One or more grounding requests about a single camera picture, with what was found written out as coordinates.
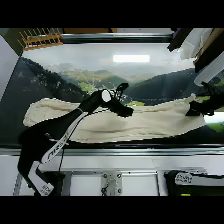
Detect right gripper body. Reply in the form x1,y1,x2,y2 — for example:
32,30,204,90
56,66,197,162
184,100,215,117

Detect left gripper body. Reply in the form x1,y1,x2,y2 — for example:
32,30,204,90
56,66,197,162
106,96,135,119

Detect cream pants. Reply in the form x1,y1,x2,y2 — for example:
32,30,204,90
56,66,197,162
22,94,207,144

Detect dark brown garment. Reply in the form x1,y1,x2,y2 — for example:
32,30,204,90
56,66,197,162
193,28,224,74

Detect white garment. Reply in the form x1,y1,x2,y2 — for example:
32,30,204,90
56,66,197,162
179,28,214,61

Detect black garment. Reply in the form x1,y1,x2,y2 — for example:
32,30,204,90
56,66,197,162
166,28,194,53

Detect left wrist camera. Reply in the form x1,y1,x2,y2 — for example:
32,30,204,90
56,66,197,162
114,82,131,100

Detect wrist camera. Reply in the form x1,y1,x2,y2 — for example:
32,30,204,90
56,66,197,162
199,81,216,98
114,82,131,100

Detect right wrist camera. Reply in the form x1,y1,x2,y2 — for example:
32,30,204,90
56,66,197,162
199,81,216,98

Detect black cable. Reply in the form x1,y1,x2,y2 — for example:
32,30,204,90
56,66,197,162
57,145,67,175

